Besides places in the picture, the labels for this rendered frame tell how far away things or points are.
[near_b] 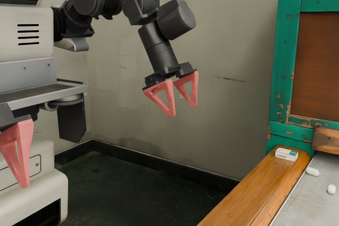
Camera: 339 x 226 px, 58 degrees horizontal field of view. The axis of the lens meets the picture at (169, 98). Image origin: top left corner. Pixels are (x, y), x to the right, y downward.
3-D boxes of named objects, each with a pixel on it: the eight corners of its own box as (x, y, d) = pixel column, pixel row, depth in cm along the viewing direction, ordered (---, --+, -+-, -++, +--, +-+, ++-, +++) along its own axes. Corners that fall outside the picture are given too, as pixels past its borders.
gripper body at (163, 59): (192, 68, 70) (180, 39, 70) (169, 75, 62) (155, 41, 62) (171, 78, 74) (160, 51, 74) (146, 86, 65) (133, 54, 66)
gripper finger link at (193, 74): (210, 99, 71) (195, 62, 72) (196, 106, 66) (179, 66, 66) (187, 108, 75) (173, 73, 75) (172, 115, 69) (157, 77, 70)
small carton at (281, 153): (275, 156, 97) (275, 151, 96) (278, 153, 99) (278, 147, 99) (294, 161, 93) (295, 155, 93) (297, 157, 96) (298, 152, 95)
